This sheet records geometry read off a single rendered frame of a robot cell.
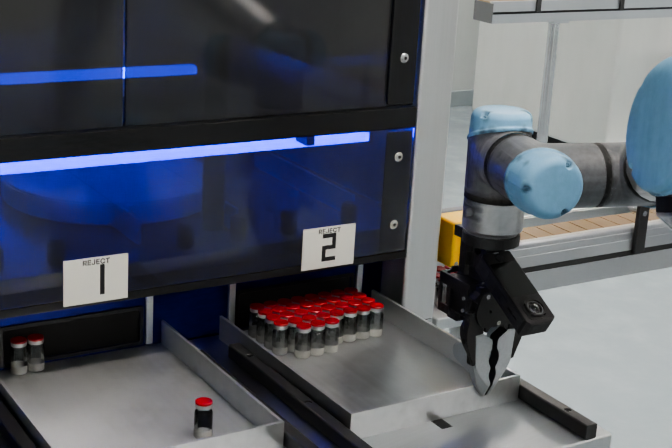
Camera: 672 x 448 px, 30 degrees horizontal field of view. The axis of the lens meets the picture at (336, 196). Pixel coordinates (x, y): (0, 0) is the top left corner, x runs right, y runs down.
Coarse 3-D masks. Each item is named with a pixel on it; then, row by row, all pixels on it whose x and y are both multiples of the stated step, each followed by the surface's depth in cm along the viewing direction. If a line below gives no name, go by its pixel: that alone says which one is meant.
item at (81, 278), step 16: (112, 256) 157; (64, 272) 154; (80, 272) 155; (96, 272) 156; (112, 272) 158; (64, 288) 155; (80, 288) 156; (96, 288) 157; (112, 288) 158; (64, 304) 155; (80, 304) 156
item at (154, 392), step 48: (0, 384) 151; (48, 384) 159; (96, 384) 160; (144, 384) 160; (192, 384) 161; (48, 432) 146; (96, 432) 147; (144, 432) 148; (192, 432) 148; (240, 432) 142
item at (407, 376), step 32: (224, 320) 174; (384, 320) 186; (416, 320) 180; (256, 352) 167; (288, 352) 173; (352, 352) 174; (384, 352) 175; (416, 352) 175; (448, 352) 174; (320, 384) 163; (352, 384) 164; (384, 384) 164; (416, 384) 165; (448, 384) 166; (512, 384) 161; (352, 416) 148; (384, 416) 151; (416, 416) 154; (448, 416) 157
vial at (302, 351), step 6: (300, 324) 171; (306, 324) 171; (300, 330) 170; (306, 330) 170; (300, 336) 170; (306, 336) 170; (300, 342) 170; (306, 342) 170; (300, 348) 170; (306, 348) 170; (294, 354) 171; (300, 354) 171; (306, 354) 171
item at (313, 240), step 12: (324, 228) 173; (336, 228) 174; (348, 228) 175; (312, 240) 172; (324, 240) 173; (336, 240) 174; (348, 240) 176; (312, 252) 173; (336, 252) 175; (348, 252) 176; (312, 264) 173; (324, 264) 175; (336, 264) 176
